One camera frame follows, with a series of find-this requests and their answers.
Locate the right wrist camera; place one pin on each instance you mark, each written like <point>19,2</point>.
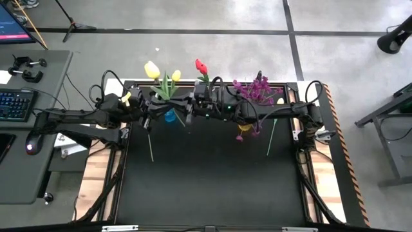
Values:
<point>201,89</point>

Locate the black aluminium table frame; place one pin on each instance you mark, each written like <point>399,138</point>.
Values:
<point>117,193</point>

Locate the red artificial tulip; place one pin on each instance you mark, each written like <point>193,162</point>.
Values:
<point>198,62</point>
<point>203,69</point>

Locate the long wooden stick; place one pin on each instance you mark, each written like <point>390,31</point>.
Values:
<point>30,22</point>

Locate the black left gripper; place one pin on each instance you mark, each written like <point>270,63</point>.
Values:
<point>154,109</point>

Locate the blue glass vase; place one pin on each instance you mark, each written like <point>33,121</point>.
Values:
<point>170,116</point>

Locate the purple artificial flower bunch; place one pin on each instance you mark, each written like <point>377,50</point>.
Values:
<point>257,89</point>
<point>239,138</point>

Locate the dark metal table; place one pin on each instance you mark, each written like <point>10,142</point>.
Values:
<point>405,96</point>

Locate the black table clamp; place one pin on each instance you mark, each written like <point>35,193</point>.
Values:
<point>259,75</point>

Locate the computer monitor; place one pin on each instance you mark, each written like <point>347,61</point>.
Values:
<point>13,25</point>

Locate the white paper sheet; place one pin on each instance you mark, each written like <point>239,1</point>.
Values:
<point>4,77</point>
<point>69,149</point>

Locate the wooden bench top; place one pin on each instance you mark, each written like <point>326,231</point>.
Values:
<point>93,180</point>

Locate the black tripod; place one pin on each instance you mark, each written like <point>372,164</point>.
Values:
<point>74,25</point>

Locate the silver aluminium rail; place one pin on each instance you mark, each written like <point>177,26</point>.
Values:
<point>299,229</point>
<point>120,228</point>

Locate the black backlit keyboard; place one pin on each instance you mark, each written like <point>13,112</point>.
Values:
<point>16,104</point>

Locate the green artificial flower stem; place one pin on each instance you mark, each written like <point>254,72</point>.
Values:
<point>150,148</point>

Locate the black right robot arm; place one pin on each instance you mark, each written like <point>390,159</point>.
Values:
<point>273,111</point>

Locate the person's shoe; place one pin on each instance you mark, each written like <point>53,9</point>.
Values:
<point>22,20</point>
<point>27,4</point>

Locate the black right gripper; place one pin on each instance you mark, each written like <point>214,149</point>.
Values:
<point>210,104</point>

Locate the orange black hazard tape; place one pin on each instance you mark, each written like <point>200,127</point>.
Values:
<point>346,154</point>

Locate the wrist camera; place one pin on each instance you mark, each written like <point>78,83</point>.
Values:
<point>136,94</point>
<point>201,89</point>

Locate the black floor post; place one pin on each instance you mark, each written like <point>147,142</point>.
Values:
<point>391,42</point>

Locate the yellow glass vase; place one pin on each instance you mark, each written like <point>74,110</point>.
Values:
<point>245,127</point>

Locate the grey desk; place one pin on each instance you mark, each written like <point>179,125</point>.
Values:
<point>25,180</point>

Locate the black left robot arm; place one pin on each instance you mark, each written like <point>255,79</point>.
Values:
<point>80,117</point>

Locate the black C-clamp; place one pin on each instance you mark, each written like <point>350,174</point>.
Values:
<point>30,76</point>
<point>22,60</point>

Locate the black computer mouse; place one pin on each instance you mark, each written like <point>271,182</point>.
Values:
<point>33,145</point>

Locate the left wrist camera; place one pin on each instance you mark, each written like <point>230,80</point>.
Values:
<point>136,94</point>

